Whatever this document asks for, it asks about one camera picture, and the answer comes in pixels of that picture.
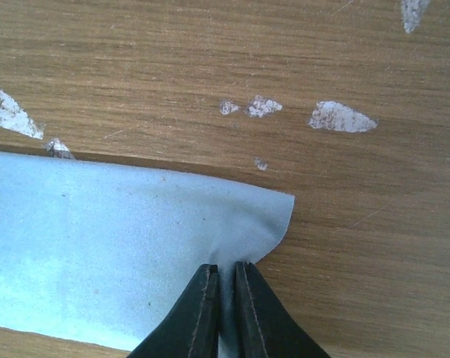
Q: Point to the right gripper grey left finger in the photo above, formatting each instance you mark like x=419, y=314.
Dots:
x=190, y=329

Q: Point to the light blue cleaning cloth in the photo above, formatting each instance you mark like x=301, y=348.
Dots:
x=99, y=253

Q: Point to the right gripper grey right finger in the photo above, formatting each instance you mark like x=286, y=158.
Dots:
x=265, y=328

